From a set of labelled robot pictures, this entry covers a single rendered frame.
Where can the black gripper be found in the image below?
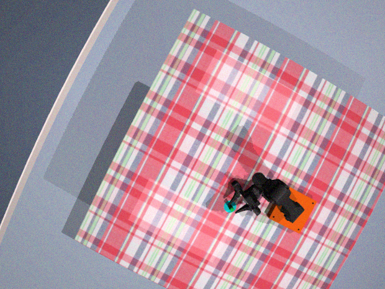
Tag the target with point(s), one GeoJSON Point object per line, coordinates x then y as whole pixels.
{"type": "Point", "coordinates": [238, 191]}

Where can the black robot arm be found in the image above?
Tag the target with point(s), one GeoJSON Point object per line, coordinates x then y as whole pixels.
{"type": "Point", "coordinates": [276, 192]}

